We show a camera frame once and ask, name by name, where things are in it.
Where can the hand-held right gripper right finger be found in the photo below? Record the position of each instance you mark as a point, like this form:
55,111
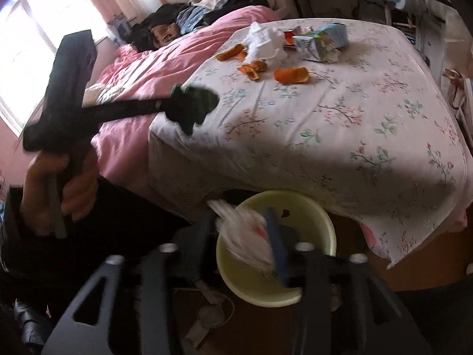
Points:
279,247

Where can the red orange snack wrapper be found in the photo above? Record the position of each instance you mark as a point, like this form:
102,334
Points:
292,39

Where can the white plastic bag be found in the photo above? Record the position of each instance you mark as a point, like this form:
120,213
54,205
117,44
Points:
240,236

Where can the person's left hand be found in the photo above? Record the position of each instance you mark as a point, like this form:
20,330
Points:
77,188

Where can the pale yellow plastic basin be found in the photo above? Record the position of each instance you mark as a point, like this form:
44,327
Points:
314,222

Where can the light blue drink carton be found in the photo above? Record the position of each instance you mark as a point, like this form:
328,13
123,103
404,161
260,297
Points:
321,40

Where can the orange peel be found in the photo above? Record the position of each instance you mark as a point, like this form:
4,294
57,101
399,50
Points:
292,75
230,52
253,70

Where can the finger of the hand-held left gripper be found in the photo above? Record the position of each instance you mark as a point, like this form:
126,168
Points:
147,105

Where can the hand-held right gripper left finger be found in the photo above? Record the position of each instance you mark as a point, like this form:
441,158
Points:
199,240

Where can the white storage rack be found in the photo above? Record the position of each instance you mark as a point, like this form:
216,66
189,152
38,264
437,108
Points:
462,96

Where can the pile of clothes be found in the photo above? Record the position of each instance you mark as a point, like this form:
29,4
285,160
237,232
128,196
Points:
207,13

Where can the white crumpled tissue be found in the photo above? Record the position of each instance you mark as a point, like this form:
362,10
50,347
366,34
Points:
264,42

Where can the person's dark clothing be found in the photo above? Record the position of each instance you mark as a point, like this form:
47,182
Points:
122,225

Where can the window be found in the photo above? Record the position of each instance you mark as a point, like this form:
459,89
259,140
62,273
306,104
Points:
26,44

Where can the pink blanket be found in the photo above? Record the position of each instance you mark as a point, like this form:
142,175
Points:
140,70

